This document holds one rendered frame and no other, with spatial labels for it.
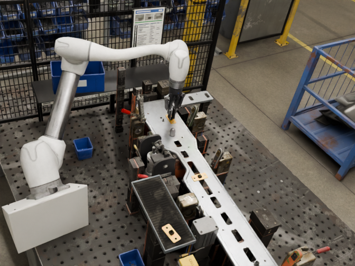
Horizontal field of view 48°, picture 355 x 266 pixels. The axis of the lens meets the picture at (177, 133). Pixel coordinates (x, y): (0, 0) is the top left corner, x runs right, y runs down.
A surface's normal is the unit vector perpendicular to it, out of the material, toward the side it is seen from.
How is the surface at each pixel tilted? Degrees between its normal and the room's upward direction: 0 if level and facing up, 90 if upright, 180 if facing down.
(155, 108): 0
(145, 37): 90
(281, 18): 91
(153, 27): 90
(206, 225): 0
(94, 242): 0
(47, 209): 90
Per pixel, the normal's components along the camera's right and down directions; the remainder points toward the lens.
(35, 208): 0.53, 0.62
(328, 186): 0.13, -0.74
